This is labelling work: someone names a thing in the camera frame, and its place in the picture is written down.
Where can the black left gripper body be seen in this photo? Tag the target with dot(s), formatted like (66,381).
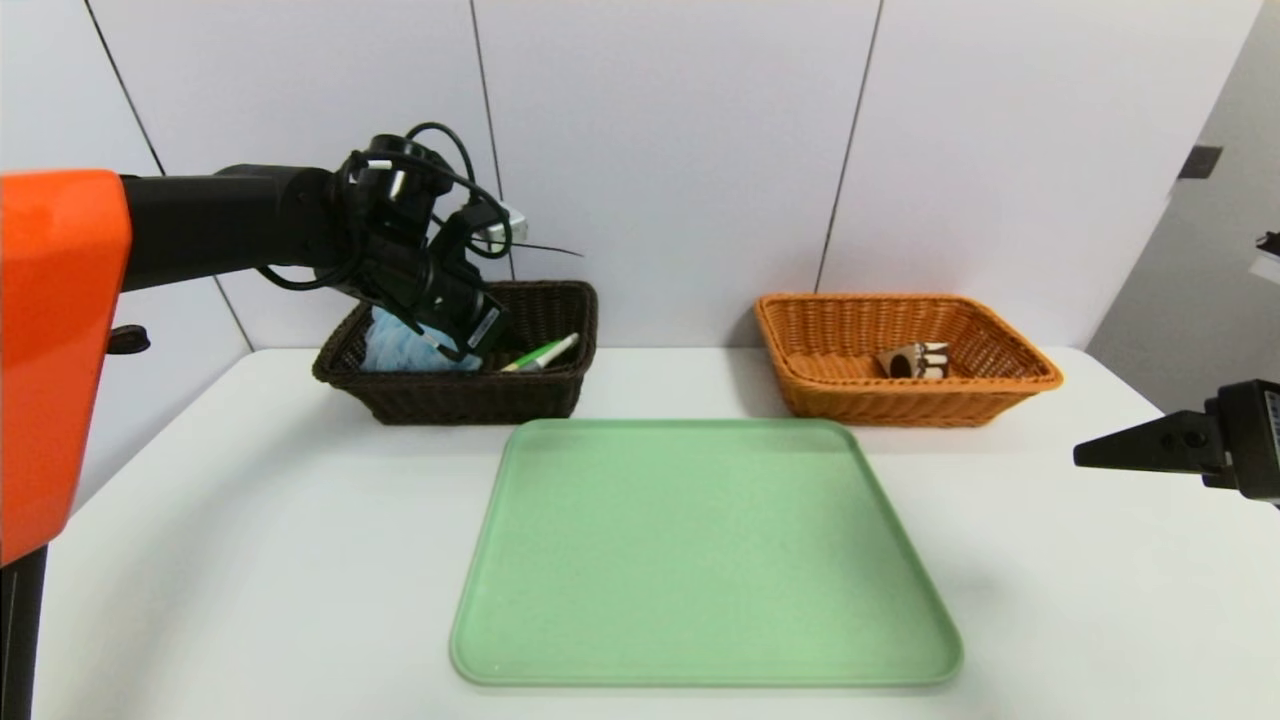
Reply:
(483,326)

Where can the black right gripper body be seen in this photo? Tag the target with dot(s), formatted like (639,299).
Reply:
(1256,430)

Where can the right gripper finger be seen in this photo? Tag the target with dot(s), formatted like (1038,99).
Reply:
(1150,445)

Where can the yellow green pasta spoon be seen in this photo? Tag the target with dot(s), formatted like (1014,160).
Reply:
(538,356)

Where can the light blue bath loofah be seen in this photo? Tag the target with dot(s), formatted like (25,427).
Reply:
(395,350)

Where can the chocolate blueberry cake slice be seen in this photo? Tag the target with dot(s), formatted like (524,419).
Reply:
(915,360)

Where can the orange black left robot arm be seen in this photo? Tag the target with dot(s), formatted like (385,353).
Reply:
(60,350)

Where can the dark brown wicker basket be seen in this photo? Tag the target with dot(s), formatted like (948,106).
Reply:
(450,398)

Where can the orange wicker basket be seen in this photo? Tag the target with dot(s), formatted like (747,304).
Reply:
(900,402)

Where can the black zip tie tail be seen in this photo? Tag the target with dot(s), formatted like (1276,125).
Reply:
(545,249)

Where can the light green plastic tray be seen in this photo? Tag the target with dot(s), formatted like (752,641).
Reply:
(700,560)

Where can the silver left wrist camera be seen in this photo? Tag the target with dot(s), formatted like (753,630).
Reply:
(500,228)

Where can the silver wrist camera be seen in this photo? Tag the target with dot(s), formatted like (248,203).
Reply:
(500,228)
(1268,265)

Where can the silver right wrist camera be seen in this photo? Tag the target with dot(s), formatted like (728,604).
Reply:
(1268,265)

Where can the dark wall fixture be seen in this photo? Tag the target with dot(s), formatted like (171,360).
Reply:
(1200,162)

